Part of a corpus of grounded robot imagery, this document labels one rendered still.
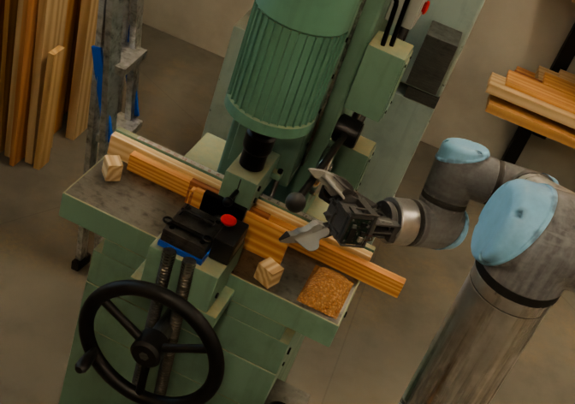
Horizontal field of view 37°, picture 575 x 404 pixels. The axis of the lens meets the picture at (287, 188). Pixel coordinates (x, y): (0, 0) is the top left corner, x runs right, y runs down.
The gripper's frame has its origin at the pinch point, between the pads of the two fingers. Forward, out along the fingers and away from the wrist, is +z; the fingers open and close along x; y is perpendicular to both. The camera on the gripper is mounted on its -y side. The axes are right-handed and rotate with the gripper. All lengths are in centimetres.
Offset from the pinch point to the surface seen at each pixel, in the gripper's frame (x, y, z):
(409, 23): -30.1, -26.4, -27.6
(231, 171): 4.9, -18.6, 3.3
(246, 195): 8.4, -15.9, -0.2
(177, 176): 13.6, -29.9, 8.5
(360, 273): 15.7, -2.7, -24.0
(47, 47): 43, -165, 7
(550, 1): -20, -167, -195
